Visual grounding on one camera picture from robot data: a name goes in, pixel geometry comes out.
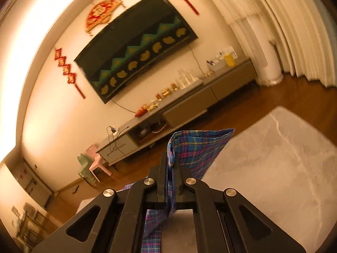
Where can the wall TV with dark cover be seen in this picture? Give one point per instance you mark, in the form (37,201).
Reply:
(137,44)

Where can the red fan ornament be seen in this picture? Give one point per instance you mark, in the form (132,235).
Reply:
(101,15)

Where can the dark wooden furniture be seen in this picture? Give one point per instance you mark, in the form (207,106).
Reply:
(29,221)

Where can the white standing air conditioner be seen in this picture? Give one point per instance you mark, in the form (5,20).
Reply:
(266,58)

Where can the pink plastic chair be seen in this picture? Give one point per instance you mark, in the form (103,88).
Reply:
(96,160)

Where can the blue pink plaid shirt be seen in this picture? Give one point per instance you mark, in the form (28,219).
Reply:
(200,147)

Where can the gold box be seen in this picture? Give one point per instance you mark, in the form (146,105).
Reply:
(152,106)

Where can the white door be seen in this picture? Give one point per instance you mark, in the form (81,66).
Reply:
(31,181)

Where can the plate of fruit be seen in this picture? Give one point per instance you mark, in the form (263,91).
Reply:
(140,112)

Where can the small gold ornament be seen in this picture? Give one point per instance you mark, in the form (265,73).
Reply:
(165,93)

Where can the yellow box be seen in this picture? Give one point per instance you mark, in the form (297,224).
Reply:
(229,60)

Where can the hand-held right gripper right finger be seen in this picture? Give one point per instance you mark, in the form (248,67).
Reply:
(181,179)

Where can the grey TV cabinet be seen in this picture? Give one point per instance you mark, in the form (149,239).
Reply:
(184,116)

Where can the group of glass cups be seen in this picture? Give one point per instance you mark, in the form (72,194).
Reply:
(187,80)

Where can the white flat device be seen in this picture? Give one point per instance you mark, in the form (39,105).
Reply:
(159,128)

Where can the white pleated curtain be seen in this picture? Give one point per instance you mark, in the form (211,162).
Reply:
(289,18)

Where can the white power strip with charger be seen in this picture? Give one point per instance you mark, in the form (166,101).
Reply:
(113,131)

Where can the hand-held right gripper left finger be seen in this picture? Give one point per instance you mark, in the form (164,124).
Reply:
(162,174)

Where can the green plastic chair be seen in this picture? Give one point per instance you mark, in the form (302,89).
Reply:
(87,170)

